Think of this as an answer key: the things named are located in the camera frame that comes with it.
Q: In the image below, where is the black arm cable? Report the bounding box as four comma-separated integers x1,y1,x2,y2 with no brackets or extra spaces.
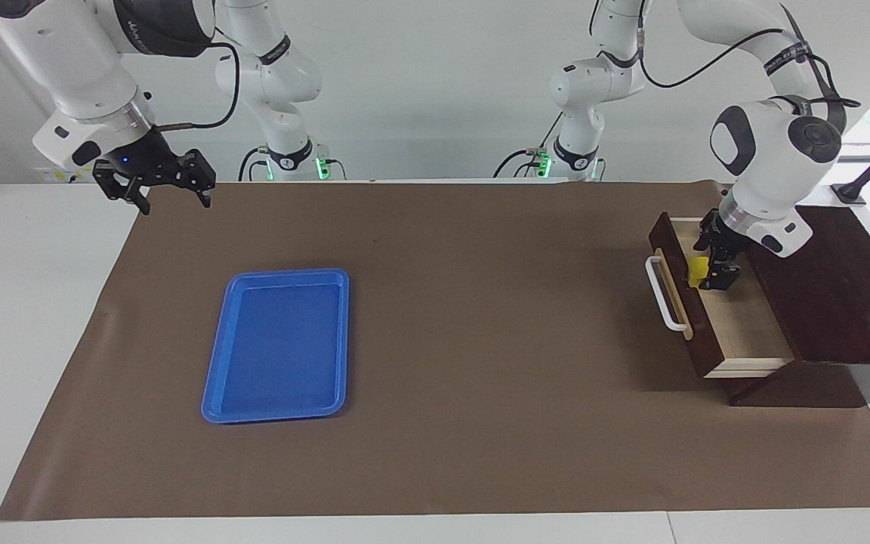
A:
157,40,242,131
635,4,862,111

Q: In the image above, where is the dark wooden drawer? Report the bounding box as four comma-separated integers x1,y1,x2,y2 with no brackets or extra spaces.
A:
646,212,797,379

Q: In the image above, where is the dark wooden cabinet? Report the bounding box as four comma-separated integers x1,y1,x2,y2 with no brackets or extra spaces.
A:
714,202,870,409

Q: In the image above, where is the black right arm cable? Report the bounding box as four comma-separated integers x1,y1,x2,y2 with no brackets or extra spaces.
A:
157,40,242,131

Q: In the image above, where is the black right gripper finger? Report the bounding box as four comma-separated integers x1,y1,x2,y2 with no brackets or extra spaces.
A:
180,148,217,208
93,162,152,216

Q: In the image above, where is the beige handle backplate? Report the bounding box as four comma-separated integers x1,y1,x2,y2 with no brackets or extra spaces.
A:
654,248,695,342

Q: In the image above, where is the white drawer handle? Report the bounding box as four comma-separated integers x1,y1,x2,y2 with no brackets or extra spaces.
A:
645,255,690,333

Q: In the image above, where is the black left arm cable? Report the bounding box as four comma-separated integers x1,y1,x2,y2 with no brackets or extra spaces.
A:
635,4,862,111

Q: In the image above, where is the yellow marked wall socket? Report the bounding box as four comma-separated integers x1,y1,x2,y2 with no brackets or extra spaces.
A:
35,166,96,184

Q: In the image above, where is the brown table mat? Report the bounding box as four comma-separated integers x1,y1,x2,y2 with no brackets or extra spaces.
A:
0,180,870,522

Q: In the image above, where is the blue plastic tray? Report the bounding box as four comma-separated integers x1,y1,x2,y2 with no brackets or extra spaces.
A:
201,268,350,424

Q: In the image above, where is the black base cable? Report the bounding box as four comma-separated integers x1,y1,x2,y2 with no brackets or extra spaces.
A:
239,146,270,182
493,112,566,179

